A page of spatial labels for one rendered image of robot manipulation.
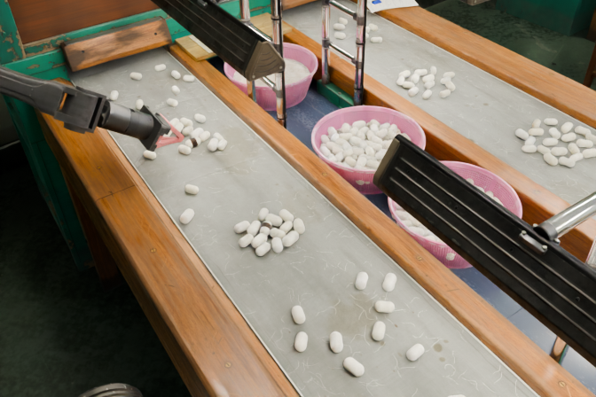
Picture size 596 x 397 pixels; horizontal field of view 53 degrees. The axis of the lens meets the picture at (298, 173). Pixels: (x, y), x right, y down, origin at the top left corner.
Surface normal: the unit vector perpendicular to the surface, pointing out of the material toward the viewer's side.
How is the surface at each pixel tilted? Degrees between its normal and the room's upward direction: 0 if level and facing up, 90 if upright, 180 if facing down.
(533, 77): 0
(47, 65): 90
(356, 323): 0
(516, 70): 0
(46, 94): 64
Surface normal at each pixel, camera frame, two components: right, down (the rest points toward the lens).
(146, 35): 0.48, 0.15
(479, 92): -0.03, -0.78
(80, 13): 0.55, 0.51
